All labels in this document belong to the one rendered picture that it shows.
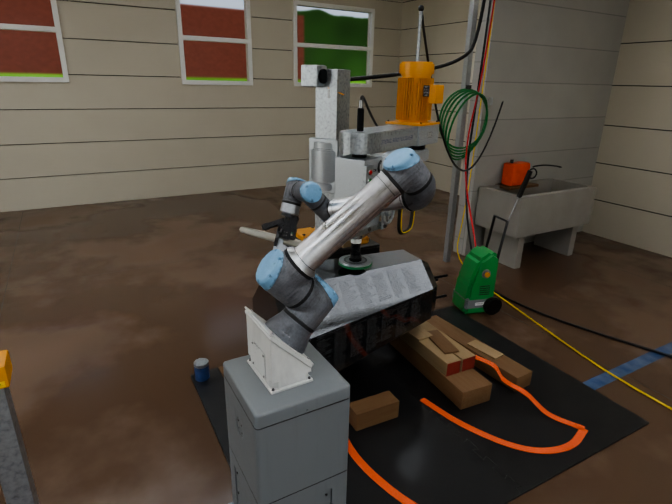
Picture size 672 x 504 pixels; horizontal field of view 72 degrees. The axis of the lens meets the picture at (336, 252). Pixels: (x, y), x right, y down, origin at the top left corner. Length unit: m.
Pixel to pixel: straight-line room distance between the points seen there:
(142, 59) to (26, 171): 2.48
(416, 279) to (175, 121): 6.30
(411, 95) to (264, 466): 2.42
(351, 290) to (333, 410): 1.15
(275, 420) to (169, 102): 7.33
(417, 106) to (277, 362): 2.10
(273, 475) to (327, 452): 0.23
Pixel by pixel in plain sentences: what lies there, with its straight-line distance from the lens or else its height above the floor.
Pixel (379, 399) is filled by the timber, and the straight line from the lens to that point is 3.02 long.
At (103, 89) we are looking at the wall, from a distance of 8.52.
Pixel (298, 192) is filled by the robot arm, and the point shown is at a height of 1.50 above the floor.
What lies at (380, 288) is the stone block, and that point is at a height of 0.73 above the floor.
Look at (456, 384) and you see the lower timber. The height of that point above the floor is 0.15.
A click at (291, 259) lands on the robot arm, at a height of 1.36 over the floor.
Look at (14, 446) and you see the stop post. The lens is 2.07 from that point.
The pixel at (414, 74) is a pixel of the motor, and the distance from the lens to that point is 3.30.
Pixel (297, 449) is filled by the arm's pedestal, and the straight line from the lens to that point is 1.95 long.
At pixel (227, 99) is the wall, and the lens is 8.90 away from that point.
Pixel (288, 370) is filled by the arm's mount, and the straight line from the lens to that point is 1.83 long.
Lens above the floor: 1.96
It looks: 20 degrees down
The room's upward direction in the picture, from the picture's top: 1 degrees clockwise
